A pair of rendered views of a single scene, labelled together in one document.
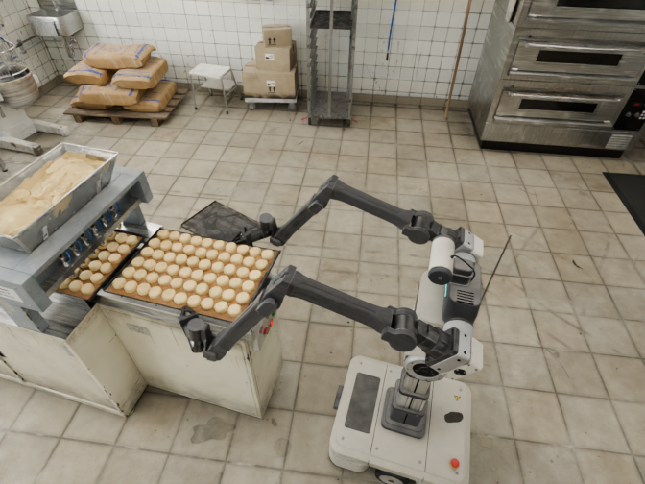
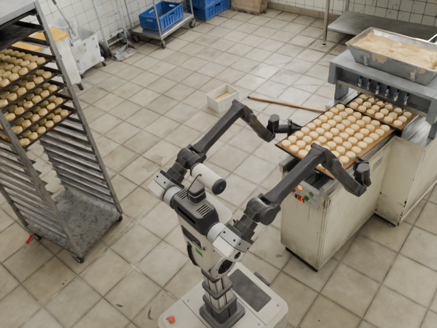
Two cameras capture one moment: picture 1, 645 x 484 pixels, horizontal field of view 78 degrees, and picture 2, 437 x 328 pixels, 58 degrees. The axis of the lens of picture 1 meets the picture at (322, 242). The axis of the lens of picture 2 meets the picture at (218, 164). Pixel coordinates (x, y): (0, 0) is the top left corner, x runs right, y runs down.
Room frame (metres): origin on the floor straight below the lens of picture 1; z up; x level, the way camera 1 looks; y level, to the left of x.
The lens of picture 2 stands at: (1.59, -1.26, 2.48)
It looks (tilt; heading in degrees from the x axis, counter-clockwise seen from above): 43 degrees down; 127
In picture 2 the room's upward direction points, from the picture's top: 7 degrees counter-clockwise
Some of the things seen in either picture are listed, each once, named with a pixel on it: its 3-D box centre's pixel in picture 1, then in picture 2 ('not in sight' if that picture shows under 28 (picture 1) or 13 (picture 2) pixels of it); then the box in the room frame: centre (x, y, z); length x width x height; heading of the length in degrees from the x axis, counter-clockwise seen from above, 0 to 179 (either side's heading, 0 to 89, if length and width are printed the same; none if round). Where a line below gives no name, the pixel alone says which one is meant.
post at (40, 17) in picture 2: not in sight; (86, 130); (-0.37, -0.06, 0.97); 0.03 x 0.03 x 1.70; 2
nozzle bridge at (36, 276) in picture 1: (75, 241); (389, 91); (1.25, 1.09, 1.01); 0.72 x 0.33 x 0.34; 165
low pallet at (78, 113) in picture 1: (131, 104); not in sight; (4.61, 2.35, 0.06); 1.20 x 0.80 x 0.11; 86
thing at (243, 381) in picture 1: (204, 339); (333, 194); (1.12, 0.60, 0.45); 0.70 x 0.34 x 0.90; 75
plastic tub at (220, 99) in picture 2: not in sight; (222, 98); (-0.51, 1.74, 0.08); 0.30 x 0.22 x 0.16; 70
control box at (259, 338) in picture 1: (265, 319); (302, 191); (1.03, 0.25, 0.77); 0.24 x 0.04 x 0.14; 165
